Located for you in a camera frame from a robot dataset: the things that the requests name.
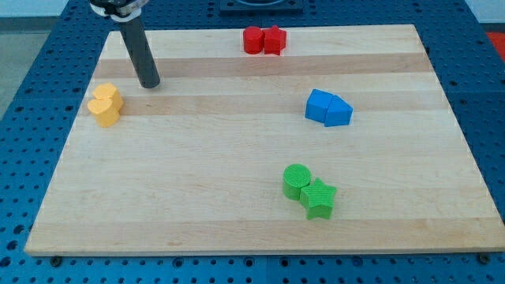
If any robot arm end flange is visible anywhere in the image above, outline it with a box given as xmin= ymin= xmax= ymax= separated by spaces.
xmin=89 ymin=0 xmax=149 ymax=23

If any yellow heart block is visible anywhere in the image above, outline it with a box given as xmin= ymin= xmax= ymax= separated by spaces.
xmin=87 ymin=99 xmax=120 ymax=128

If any green cylinder block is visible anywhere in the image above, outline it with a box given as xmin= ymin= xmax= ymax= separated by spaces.
xmin=282 ymin=164 xmax=312 ymax=200

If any blue cube block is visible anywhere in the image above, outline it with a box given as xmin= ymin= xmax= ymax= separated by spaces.
xmin=305 ymin=89 xmax=334 ymax=123

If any green star block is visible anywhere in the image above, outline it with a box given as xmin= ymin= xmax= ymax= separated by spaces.
xmin=299 ymin=177 xmax=337 ymax=220

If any wooden board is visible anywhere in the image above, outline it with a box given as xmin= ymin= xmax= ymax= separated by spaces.
xmin=24 ymin=24 xmax=504 ymax=256

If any blue pentagon block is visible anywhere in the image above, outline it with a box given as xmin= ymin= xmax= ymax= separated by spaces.
xmin=324 ymin=95 xmax=354 ymax=127

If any red cylinder block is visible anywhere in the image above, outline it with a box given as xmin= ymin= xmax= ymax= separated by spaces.
xmin=242 ymin=26 xmax=264 ymax=54

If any red star block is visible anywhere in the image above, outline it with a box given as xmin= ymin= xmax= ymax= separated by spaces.
xmin=263 ymin=25 xmax=287 ymax=56

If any yellow hexagon block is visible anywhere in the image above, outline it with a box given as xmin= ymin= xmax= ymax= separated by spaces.
xmin=92 ymin=83 xmax=124 ymax=110

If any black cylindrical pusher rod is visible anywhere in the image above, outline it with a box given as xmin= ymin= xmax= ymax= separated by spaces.
xmin=119 ymin=17 xmax=160 ymax=88

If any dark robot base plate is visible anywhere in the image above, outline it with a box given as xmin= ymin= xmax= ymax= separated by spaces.
xmin=219 ymin=0 xmax=304 ymax=15

